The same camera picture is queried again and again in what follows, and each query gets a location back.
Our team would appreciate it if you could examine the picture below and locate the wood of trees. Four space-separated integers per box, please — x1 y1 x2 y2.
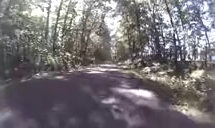
0 0 215 79

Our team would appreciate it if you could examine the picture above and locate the dark forest path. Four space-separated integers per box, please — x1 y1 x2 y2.
0 63 215 128

